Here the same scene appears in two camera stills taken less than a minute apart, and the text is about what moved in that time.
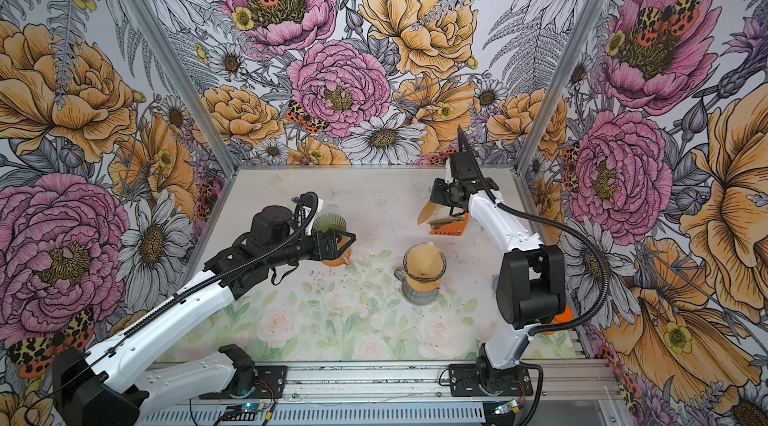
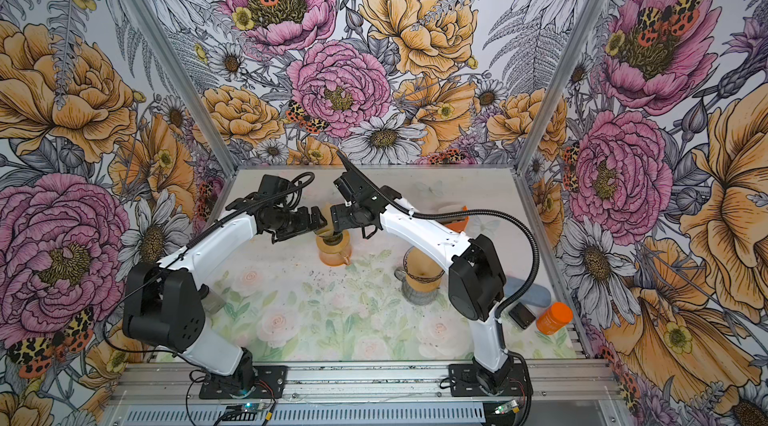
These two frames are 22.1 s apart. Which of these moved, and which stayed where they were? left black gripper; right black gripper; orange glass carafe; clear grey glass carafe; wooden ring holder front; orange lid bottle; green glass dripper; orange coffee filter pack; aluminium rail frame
Moved: green glass dripper; right black gripper; left black gripper
Stayed: clear grey glass carafe; orange glass carafe; wooden ring holder front; aluminium rail frame; orange lid bottle; orange coffee filter pack
